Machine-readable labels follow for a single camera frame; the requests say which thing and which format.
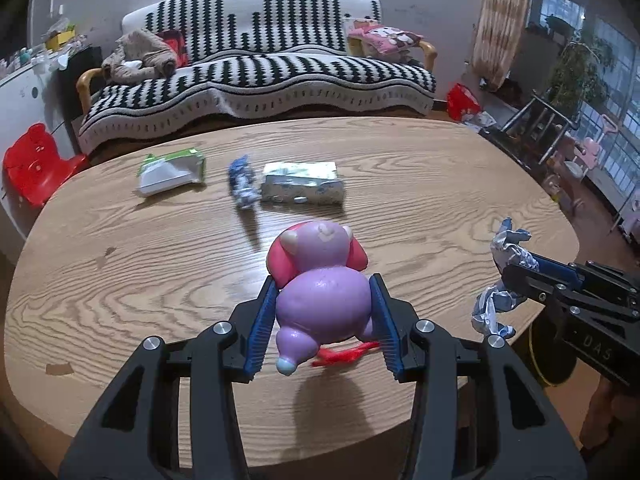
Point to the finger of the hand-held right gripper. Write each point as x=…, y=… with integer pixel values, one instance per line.
x=552, y=265
x=525, y=277

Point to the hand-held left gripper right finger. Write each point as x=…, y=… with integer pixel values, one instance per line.
x=389, y=330

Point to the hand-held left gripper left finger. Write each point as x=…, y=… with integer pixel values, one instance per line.
x=262, y=330

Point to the silver foil wrapper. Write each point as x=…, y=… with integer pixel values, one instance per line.
x=510, y=247

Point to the black gold rimmed trash bin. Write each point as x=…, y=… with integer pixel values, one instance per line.
x=547, y=355

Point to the red ribbon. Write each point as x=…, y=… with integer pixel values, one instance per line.
x=340, y=355

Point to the purple pig toy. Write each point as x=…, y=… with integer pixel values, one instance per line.
x=320, y=295

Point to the blue white candy wrapper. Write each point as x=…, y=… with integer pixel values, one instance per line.
x=242, y=185

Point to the silver foil packet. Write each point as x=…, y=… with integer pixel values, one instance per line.
x=300, y=182

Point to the green white tissue packet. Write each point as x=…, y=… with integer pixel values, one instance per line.
x=167, y=175

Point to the person's right hand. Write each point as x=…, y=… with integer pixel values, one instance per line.
x=602, y=415

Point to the pink tricycle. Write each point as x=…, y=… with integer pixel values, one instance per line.
x=590, y=152

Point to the black chair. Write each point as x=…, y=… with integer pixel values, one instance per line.
x=530, y=125

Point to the red bag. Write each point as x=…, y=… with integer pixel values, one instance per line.
x=462, y=102

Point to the green potted plant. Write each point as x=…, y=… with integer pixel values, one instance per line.
x=580, y=70

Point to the brown paper scrap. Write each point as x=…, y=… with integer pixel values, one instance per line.
x=60, y=369

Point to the black white striped sofa cover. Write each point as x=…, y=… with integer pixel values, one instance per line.
x=250, y=85

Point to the beige patterned curtain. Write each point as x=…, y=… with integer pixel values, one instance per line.
x=502, y=20

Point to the pink cartoon cushion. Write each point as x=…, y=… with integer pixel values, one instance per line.
x=385, y=37

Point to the red plastic chair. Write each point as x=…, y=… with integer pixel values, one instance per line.
x=35, y=160

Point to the red cushion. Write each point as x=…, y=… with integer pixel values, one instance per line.
x=175, y=47

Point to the wooden sofa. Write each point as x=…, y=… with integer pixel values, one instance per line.
x=84, y=87

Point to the brown plush toy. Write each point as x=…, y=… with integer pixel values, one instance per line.
x=137, y=55

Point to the cream cushion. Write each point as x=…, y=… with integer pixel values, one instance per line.
x=354, y=25

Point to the black cabinet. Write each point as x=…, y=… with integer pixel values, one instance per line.
x=75, y=70

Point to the white cabinet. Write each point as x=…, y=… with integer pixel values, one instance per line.
x=20, y=105

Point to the yellow box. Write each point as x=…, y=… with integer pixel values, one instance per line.
x=60, y=40

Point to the group of small bottles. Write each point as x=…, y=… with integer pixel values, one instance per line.
x=22, y=57

